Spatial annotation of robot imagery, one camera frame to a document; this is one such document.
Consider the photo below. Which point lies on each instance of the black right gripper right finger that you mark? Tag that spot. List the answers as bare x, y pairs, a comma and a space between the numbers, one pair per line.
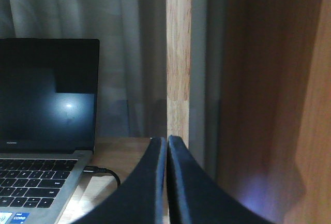
193, 197

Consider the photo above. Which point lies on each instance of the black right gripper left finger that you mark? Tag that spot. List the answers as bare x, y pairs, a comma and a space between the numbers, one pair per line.
139, 198

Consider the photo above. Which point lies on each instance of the light wooden shelf unit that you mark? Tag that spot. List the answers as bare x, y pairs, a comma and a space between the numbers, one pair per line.
273, 139

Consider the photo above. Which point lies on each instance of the silver laptop black screen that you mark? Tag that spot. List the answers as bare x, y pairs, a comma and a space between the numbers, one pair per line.
48, 122

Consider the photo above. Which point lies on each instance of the grey curtain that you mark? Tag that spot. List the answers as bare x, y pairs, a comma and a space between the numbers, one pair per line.
132, 78

